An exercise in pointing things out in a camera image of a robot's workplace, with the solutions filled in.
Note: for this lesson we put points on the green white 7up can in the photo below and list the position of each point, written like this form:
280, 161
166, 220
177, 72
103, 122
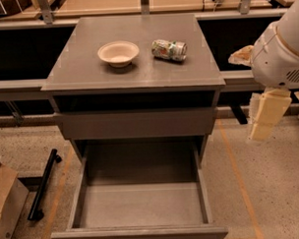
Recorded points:
169, 50

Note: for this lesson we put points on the closed grey top drawer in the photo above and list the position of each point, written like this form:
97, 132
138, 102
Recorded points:
136, 123

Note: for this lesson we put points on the open grey middle drawer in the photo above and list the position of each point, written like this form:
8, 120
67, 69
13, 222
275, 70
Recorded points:
134, 190

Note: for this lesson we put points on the white paper bowl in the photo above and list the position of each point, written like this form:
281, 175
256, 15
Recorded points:
119, 53

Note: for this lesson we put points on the grey drawer cabinet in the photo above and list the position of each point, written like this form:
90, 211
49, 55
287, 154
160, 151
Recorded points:
81, 82

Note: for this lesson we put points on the brown cardboard box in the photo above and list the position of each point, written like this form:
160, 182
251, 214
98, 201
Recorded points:
13, 195

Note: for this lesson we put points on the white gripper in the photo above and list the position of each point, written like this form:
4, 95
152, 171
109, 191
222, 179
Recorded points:
275, 62

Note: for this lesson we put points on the black metal bar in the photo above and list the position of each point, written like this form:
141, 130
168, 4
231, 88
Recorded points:
36, 213

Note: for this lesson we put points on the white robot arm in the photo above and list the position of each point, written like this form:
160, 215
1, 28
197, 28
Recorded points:
274, 62

